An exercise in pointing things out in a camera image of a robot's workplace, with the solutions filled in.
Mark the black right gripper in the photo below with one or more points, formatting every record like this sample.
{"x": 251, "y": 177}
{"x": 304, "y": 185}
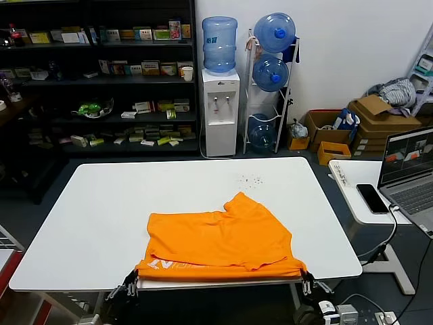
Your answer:
{"x": 313, "y": 299}

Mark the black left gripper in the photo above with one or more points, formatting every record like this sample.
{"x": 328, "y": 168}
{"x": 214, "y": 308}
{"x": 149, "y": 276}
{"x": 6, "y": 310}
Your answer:
{"x": 120, "y": 306}

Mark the orange t-shirt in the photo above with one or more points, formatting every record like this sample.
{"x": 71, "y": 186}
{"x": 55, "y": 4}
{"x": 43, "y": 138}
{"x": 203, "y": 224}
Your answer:
{"x": 220, "y": 240}

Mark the pile of grey clothes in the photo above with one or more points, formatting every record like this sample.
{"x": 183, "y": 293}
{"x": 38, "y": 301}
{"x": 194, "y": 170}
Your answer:
{"x": 395, "y": 91}

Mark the white floor power strip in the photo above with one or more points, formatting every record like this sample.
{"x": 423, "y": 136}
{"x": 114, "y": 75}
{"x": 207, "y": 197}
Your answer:
{"x": 385, "y": 319}

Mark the black smartphone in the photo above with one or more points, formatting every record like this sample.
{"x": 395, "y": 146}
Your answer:
{"x": 372, "y": 199}

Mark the red metal cart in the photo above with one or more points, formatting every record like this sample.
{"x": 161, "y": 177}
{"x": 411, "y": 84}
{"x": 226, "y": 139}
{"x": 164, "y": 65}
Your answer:
{"x": 10, "y": 271}

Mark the white side table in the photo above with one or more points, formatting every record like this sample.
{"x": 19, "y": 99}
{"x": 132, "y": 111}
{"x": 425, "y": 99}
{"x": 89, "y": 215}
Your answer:
{"x": 365, "y": 169}

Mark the orange cardboard box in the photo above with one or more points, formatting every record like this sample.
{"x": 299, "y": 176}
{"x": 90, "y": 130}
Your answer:
{"x": 333, "y": 157}

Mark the grey laptop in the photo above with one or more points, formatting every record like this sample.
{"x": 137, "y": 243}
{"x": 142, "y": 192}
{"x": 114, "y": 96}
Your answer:
{"x": 412, "y": 199}

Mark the small yellow cardboard box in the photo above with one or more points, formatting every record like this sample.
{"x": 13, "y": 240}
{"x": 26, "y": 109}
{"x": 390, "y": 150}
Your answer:
{"x": 299, "y": 144}

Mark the lime green box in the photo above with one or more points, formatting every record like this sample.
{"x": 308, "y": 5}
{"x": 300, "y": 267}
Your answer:
{"x": 96, "y": 142}
{"x": 164, "y": 141}

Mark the cream white carton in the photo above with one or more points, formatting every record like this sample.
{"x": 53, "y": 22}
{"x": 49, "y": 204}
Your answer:
{"x": 78, "y": 141}

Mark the stacked flat cardboard boxes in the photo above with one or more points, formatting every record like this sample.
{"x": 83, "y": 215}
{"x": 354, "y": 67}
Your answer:
{"x": 370, "y": 140}

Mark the grey plastic bag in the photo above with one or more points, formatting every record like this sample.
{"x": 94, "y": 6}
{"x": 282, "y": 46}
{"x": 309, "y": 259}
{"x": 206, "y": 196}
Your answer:
{"x": 299, "y": 130}

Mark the open brown cardboard box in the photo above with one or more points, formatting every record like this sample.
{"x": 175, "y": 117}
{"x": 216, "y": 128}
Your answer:
{"x": 318, "y": 127}

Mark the white metal jug rack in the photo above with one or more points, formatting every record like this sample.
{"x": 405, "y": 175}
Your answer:
{"x": 282, "y": 122}

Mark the blue white bag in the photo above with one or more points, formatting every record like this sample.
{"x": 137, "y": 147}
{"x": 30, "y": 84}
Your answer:
{"x": 346, "y": 120}

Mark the small flat white box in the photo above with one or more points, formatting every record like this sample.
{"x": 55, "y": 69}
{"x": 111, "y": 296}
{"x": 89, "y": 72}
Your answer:
{"x": 128, "y": 114}

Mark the white water dispenser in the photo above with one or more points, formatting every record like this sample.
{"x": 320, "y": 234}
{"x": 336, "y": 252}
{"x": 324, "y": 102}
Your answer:
{"x": 220, "y": 135}

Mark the red-striped white medicine box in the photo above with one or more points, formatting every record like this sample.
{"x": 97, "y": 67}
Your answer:
{"x": 144, "y": 107}

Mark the dark glass bowl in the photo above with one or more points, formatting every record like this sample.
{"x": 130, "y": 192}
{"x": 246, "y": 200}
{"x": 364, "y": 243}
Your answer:
{"x": 106, "y": 106}

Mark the brown box with flap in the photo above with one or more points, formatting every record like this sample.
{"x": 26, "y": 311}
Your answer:
{"x": 382, "y": 115}

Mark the black shelving unit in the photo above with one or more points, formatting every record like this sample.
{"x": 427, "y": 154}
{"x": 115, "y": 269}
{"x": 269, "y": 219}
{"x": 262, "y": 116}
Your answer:
{"x": 67, "y": 81}

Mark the white tape roll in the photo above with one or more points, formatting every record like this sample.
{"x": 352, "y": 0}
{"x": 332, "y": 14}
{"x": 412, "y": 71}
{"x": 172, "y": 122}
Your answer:
{"x": 16, "y": 97}
{"x": 2, "y": 105}

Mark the orange pink medicine box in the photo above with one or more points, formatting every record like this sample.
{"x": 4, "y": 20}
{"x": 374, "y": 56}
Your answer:
{"x": 119, "y": 68}

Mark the yellow framed medicine box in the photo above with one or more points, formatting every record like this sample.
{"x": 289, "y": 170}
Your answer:
{"x": 151, "y": 68}

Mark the white red medicine box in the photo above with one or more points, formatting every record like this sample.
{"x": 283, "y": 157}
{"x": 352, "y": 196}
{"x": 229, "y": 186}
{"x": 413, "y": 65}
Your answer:
{"x": 169, "y": 69}

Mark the white paper cup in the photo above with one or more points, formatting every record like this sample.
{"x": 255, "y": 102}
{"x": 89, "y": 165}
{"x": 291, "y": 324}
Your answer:
{"x": 187, "y": 74}

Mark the clear plastic bottle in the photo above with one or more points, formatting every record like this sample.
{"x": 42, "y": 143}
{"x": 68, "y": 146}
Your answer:
{"x": 8, "y": 86}

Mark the pink rag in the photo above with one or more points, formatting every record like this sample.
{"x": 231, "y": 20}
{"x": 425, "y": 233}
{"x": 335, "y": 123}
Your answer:
{"x": 252, "y": 45}

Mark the white blue medicine box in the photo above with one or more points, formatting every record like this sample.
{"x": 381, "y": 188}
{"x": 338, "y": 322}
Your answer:
{"x": 110, "y": 35}

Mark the flat yellow medicine box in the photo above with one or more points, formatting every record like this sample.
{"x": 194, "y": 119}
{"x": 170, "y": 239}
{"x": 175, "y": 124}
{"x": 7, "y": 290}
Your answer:
{"x": 127, "y": 35}

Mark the white teal medicine box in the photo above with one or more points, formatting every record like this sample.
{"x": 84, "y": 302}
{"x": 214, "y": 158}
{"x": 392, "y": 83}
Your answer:
{"x": 143, "y": 34}

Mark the plain white box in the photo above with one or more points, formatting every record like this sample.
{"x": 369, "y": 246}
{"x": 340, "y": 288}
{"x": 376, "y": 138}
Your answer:
{"x": 71, "y": 37}

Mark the labelled blue water jug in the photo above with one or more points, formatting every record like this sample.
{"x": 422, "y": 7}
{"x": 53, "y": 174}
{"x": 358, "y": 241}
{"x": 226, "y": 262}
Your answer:
{"x": 220, "y": 44}

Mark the colourful pink carton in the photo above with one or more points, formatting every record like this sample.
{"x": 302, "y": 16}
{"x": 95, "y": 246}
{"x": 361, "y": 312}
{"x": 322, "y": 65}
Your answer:
{"x": 175, "y": 30}

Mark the yellow green medicine box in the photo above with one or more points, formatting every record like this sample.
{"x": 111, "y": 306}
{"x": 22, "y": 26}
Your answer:
{"x": 40, "y": 37}

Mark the small yellow medicine box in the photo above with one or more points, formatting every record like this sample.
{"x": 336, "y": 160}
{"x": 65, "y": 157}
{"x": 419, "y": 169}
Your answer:
{"x": 186, "y": 31}

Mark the grey metal shelf rack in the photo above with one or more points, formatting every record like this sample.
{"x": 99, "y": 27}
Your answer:
{"x": 424, "y": 44}

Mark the cola bottle red cap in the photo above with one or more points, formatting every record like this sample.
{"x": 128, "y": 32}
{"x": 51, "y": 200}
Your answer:
{"x": 15, "y": 35}

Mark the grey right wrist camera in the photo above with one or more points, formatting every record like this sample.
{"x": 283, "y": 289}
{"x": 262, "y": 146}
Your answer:
{"x": 346, "y": 313}

